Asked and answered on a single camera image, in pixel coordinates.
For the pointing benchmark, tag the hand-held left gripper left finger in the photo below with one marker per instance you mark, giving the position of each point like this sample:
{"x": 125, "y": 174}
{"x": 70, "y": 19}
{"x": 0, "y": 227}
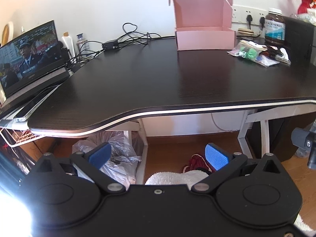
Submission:
{"x": 100, "y": 154}

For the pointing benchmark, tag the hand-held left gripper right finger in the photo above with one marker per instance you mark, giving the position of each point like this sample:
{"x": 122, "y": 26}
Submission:
{"x": 216, "y": 156}

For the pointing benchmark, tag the pink cardboard box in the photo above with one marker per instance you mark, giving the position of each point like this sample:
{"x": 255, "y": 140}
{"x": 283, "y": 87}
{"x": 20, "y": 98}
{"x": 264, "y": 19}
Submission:
{"x": 205, "y": 39}

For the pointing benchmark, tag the red slipper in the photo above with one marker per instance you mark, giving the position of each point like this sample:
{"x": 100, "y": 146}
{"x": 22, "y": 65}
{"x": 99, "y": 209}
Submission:
{"x": 196, "y": 161}

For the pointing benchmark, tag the grey plastic trash bag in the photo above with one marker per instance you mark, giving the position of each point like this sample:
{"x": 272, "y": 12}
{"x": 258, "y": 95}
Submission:
{"x": 123, "y": 150}

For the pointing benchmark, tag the white fluffy cloth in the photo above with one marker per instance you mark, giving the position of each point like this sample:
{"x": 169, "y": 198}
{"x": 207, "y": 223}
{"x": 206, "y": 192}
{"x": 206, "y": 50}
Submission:
{"x": 172, "y": 177}

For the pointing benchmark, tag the black smartphone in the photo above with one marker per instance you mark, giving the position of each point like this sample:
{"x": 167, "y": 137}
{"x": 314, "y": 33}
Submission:
{"x": 29, "y": 108}

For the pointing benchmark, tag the black storage cabinet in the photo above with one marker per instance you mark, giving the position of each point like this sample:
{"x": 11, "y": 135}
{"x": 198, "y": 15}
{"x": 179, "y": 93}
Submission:
{"x": 300, "y": 39}

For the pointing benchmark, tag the clear bag of green beads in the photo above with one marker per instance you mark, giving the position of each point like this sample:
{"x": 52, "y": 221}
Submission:
{"x": 249, "y": 51}

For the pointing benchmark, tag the white paper packets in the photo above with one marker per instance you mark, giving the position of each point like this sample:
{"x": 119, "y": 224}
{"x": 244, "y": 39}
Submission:
{"x": 256, "y": 45}

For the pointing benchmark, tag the black power adapter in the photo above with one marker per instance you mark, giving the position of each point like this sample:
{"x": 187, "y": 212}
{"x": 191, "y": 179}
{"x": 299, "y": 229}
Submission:
{"x": 110, "y": 44}

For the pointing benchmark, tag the clear plastic bottle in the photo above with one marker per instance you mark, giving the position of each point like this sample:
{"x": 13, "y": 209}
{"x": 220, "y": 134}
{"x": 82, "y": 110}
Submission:
{"x": 81, "y": 43}

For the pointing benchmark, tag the white tube with wooden cap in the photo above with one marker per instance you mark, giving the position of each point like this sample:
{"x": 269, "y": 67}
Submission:
{"x": 68, "y": 44}

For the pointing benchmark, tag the brown supplement bottle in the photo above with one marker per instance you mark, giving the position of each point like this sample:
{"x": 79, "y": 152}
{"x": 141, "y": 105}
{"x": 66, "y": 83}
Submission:
{"x": 274, "y": 28}

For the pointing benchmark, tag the black laptop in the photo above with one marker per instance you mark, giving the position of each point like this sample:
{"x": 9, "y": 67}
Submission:
{"x": 29, "y": 59}

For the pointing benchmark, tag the cotton swab box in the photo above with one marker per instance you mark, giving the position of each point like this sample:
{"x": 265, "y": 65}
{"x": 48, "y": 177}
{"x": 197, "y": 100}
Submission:
{"x": 307, "y": 18}

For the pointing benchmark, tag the black power plug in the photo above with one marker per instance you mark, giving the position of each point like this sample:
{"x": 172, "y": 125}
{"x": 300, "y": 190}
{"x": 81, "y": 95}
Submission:
{"x": 250, "y": 19}
{"x": 262, "y": 21}

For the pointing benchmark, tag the red ribbed vase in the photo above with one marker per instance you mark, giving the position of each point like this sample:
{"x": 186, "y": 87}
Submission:
{"x": 305, "y": 6}

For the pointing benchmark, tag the white desk leg frame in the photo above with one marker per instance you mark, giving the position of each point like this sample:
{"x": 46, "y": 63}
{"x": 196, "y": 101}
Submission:
{"x": 140, "y": 148}
{"x": 264, "y": 133}

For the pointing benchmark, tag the white wall socket panel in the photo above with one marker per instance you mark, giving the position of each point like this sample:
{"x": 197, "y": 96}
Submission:
{"x": 240, "y": 12}

